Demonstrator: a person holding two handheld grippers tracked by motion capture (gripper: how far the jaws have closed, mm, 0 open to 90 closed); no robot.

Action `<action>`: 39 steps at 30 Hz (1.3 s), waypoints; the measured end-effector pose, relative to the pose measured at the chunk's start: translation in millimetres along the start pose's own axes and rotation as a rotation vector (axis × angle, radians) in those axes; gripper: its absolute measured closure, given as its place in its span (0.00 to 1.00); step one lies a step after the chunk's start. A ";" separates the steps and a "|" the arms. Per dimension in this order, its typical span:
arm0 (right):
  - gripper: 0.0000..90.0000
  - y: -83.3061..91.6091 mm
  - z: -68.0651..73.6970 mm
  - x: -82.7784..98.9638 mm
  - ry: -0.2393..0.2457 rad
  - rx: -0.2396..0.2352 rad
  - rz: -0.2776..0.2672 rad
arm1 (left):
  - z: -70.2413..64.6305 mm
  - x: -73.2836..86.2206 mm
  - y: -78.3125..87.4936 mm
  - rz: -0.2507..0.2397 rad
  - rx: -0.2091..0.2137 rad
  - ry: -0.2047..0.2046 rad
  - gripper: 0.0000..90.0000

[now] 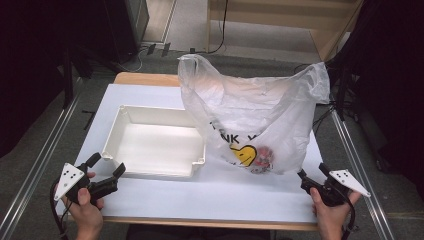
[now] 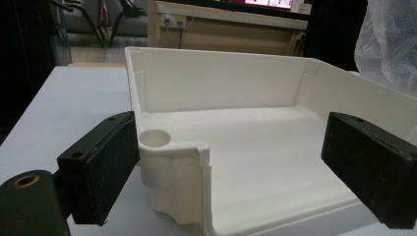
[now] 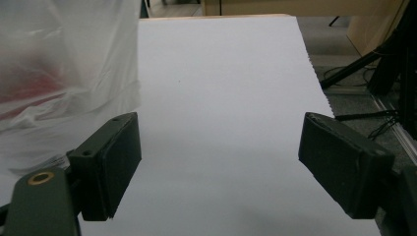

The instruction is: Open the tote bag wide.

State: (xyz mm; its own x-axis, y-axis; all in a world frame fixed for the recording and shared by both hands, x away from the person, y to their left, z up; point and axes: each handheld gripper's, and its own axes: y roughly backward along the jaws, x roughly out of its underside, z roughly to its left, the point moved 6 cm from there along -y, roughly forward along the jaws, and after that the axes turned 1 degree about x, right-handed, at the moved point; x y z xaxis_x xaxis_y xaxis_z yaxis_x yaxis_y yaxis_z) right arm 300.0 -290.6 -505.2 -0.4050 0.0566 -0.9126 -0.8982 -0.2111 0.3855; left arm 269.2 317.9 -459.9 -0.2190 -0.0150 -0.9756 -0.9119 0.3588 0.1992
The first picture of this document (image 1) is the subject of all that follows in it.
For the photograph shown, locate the dark cabinet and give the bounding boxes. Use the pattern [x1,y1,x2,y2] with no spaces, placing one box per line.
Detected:
[103,0,150,64]

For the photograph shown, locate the red clear toy ball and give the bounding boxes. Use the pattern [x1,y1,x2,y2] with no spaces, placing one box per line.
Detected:
[253,144,275,172]

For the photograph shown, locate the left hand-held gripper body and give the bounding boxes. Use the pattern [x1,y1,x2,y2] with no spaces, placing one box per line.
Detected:
[54,162,120,206]

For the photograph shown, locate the white table sheet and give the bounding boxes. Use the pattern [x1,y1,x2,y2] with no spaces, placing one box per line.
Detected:
[54,83,326,224]

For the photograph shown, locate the black curtain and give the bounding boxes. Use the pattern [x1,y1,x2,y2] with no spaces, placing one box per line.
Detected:
[328,0,424,201]
[0,0,113,159]

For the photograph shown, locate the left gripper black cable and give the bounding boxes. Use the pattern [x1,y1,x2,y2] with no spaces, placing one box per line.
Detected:
[49,179,73,240]

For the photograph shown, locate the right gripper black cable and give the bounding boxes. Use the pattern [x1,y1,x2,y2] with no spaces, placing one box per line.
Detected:
[339,196,360,240]

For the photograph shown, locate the black stand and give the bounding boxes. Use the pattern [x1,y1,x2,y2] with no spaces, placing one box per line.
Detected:
[334,63,352,122]

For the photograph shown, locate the person's dark clothing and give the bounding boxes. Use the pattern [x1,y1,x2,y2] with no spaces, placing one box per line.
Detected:
[125,223,273,240]

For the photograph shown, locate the wooden table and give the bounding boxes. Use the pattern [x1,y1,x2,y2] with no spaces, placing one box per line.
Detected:
[59,71,321,232]

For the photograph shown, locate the hanging black cable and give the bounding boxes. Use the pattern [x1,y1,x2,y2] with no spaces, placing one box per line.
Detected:
[199,0,230,55]

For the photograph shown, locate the white plastic bin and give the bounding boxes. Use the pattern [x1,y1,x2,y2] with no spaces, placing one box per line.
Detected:
[100,104,207,178]

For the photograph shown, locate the light wooden shelf unit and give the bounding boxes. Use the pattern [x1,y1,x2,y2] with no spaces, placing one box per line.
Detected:
[205,0,365,64]

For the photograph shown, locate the black floor cables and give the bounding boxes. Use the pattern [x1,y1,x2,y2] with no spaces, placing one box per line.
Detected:
[311,99,338,134]

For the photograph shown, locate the metal floor rail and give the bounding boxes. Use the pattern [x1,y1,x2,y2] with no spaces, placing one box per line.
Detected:
[0,96,81,240]
[328,103,396,240]

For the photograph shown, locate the person's right hand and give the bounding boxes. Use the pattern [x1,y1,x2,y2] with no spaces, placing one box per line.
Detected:
[310,192,363,240]

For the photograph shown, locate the black stand post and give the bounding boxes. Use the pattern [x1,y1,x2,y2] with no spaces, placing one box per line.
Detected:
[62,49,75,110]

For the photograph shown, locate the person's left hand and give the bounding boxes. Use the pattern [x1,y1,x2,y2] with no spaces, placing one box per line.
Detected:
[62,187,105,240]

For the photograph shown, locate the translucent white plastic bag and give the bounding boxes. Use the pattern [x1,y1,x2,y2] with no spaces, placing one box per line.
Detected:
[177,53,331,176]

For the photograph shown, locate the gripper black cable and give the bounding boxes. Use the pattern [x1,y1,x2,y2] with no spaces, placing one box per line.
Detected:
[49,179,73,240]
[339,196,360,240]

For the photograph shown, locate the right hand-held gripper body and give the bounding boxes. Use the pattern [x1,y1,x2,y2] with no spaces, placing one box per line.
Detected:
[301,169,372,208]

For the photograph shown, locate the white floor cable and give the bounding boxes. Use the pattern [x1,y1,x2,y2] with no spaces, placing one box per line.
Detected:
[118,46,149,73]

